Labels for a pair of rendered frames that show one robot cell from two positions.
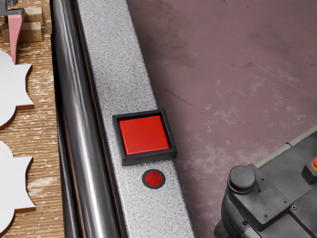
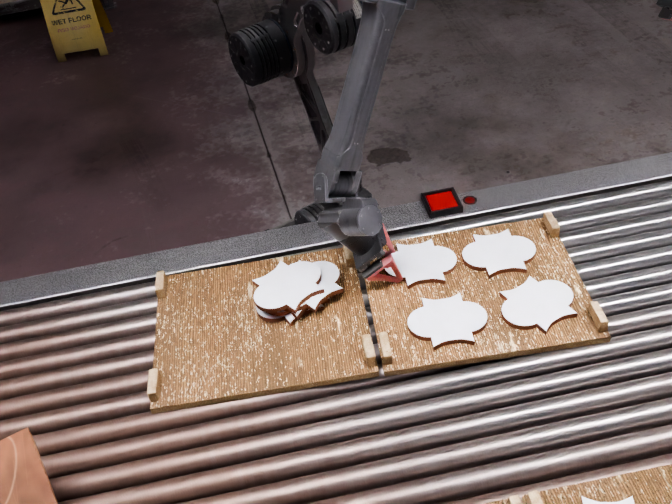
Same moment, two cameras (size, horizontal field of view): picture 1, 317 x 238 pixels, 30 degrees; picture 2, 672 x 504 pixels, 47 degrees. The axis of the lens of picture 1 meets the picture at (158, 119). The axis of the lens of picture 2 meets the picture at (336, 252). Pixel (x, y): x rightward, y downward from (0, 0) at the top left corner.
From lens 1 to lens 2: 1.54 m
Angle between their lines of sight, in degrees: 52
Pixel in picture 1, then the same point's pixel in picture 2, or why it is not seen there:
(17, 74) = (407, 248)
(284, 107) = not seen: hidden behind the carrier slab
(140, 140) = (446, 201)
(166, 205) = (486, 194)
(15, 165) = (481, 239)
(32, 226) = (517, 232)
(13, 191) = (499, 237)
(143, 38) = not seen: hidden behind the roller
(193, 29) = not seen: hidden behind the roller
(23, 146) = (462, 243)
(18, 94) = (424, 246)
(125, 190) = (480, 209)
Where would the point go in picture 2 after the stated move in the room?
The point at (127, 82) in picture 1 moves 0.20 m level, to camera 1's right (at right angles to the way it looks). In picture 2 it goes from (394, 215) to (401, 163)
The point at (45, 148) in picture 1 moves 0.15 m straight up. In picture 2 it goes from (461, 235) to (462, 177)
